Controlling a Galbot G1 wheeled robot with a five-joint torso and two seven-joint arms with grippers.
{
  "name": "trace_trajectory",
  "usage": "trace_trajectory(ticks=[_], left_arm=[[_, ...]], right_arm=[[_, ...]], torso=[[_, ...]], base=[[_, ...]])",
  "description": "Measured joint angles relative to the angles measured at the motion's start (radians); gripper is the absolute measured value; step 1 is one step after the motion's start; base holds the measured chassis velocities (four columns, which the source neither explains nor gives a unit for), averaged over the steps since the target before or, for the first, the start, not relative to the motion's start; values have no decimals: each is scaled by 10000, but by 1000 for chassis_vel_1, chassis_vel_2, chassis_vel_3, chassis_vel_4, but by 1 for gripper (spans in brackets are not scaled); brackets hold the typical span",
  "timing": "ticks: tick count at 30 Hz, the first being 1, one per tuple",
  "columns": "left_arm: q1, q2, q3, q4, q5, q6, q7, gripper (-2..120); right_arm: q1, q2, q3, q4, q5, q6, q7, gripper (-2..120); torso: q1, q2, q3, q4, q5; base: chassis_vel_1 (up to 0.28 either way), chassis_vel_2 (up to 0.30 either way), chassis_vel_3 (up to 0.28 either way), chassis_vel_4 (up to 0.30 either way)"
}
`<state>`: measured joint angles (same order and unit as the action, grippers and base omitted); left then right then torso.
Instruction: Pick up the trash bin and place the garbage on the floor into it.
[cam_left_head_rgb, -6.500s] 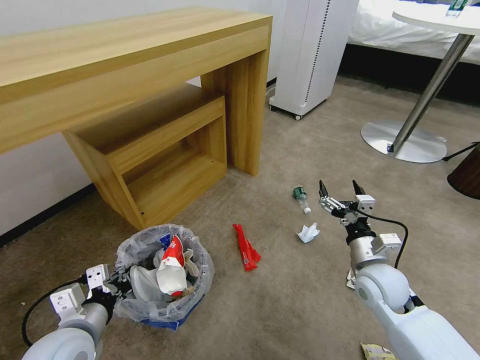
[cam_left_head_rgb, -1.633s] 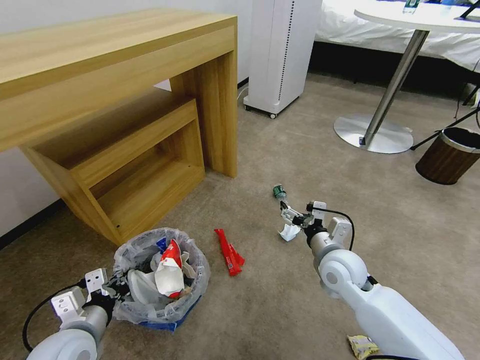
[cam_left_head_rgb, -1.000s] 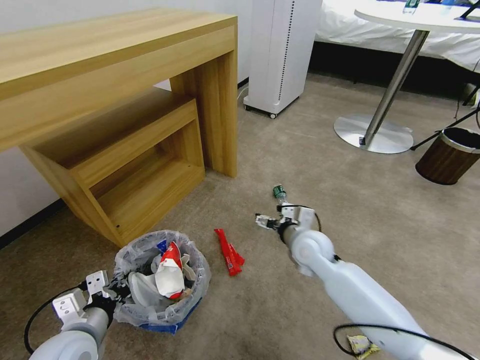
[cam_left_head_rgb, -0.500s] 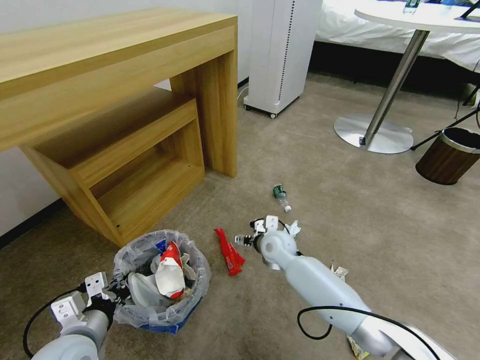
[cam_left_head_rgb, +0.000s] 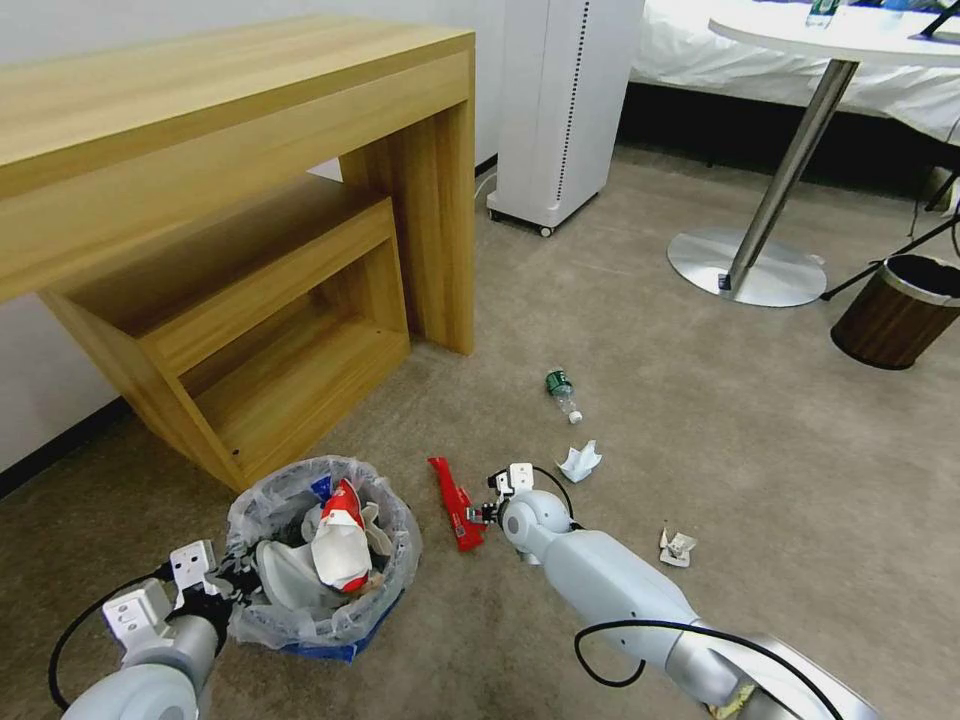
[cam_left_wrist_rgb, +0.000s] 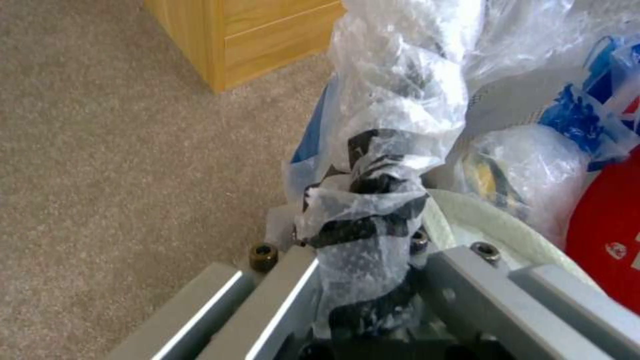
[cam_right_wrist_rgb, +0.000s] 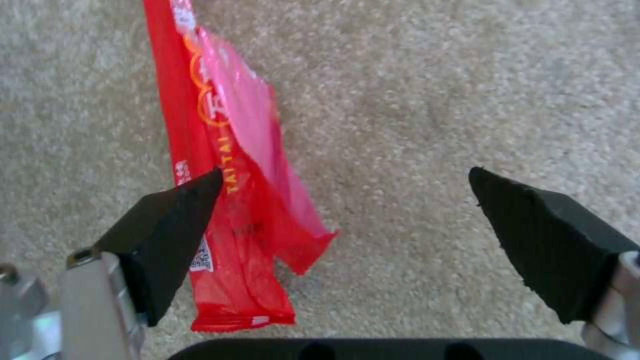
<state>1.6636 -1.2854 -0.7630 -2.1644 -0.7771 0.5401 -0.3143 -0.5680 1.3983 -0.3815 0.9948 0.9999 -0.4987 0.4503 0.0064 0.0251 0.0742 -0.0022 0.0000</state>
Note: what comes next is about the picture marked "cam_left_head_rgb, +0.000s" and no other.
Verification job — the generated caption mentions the black tripod legs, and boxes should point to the black tripod legs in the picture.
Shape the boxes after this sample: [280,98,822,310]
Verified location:
[818,168,960,303]

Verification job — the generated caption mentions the clear plastic bin bag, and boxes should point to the clear plastic bin bag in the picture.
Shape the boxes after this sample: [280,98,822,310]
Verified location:
[227,455,425,655]

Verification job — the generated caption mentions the round white pedestal table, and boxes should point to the round white pedestal table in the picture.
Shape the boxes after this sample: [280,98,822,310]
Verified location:
[665,0,960,310]

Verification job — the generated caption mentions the plastic bottle with green label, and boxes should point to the plastic bottle with green label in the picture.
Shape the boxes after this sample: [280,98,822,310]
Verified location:
[543,367,585,426]

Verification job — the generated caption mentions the red and white carton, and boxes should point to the red and white carton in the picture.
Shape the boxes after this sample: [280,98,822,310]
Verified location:
[311,479,381,595]

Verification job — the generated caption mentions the bed with white sheet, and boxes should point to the bed with white sheet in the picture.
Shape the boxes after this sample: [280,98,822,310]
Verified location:
[614,0,960,202]

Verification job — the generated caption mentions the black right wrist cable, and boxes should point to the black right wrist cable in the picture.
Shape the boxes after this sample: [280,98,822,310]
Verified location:
[530,464,577,526]

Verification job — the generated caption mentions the crumpled white paper waste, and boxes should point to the crumpled white paper waste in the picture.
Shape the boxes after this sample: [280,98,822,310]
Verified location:
[254,539,324,603]

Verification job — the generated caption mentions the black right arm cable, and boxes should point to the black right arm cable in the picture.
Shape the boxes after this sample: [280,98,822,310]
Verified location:
[574,619,845,720]

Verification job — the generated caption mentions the small crumpled paper scrap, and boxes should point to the small crumpled paper scrap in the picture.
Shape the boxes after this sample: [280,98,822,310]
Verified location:
[658,527,699,568]

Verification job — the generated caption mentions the red snack wrapper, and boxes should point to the red snack wrapper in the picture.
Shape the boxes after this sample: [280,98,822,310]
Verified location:
[427,455,493,555]

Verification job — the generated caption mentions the crumpled white tissue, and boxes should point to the crumpled white tissue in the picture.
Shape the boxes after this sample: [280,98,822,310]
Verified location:
[556,439,605,484]

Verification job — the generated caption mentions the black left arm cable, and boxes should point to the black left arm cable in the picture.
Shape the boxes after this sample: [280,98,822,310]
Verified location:
[47,571,170,712]

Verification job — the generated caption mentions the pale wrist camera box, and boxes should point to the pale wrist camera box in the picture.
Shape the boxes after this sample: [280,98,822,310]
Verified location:
[491,463,535,497]
[169,539,220,598]

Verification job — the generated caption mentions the brown wood-grain waste bin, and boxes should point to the brown wood-grain waste bin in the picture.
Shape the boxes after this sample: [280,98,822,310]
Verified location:
[830,253,960,371]

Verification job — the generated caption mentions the light wooden desk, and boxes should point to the light wooden desk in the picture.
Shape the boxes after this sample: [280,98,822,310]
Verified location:
[0,20,478,358]

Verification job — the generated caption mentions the blue trash bin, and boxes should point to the blue trash bin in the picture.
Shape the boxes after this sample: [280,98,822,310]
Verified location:
[273,584,410,667]

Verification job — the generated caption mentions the black bin liner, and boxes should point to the black bin liner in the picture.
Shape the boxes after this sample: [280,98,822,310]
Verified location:
[884,254,960,306]

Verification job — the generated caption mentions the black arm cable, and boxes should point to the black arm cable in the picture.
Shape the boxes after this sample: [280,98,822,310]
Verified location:
[574,619,845,720]
[47,571,170,712]

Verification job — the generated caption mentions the black stand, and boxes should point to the black stand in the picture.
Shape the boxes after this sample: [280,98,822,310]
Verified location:
[918,0,960,43]

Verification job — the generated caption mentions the white tower air purifier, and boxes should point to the white tower air purifier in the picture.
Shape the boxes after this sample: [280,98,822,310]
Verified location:
[485,0,648,240]

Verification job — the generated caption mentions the light wooden stool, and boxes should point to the light wooden stool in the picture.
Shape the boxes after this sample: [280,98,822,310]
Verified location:
[37,178,412,494]

